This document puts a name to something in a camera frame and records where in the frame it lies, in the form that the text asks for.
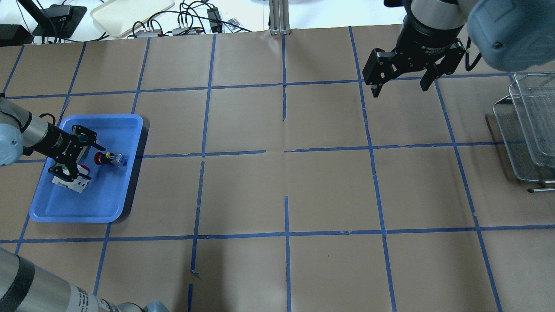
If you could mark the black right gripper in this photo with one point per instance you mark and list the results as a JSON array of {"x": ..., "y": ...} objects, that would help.
[{"x": 427, "y": 43}]

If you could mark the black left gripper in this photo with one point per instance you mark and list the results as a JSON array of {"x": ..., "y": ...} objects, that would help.
[{"x": 55, "y": 141}]

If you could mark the red emergency stop button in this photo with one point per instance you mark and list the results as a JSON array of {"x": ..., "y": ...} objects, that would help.
[{"x": 110, "y": 158}]

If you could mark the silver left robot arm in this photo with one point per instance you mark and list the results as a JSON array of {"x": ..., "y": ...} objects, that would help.
[{"x": 23, "y": 133}]

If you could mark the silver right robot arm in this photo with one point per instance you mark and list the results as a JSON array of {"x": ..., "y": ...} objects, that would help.
[{"x": 510, "y": 35}]

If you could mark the white circuit breaker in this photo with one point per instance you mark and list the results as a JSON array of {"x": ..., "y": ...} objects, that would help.
[{"x": 77, "y": 185}]

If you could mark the blue plastic tray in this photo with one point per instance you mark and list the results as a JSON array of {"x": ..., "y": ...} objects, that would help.
[{"x": 103, "y": 199}]

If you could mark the beige plastic tray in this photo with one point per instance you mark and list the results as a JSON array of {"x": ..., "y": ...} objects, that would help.
[{"x": 116, "y": 17}]

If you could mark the black power adapter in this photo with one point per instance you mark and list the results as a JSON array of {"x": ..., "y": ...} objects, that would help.
[{"x": 214, "y": 17}]

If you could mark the wire mesh shelf rack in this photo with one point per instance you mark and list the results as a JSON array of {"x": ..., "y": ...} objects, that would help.
[{"x": 525, "y": 118}]

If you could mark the black camera stand base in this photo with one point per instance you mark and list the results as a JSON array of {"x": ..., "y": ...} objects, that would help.
[{"x": 55, "y": 21}]

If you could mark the aluminium frame post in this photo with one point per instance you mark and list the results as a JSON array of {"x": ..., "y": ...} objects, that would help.
[{"x": 279, "y": 18}]

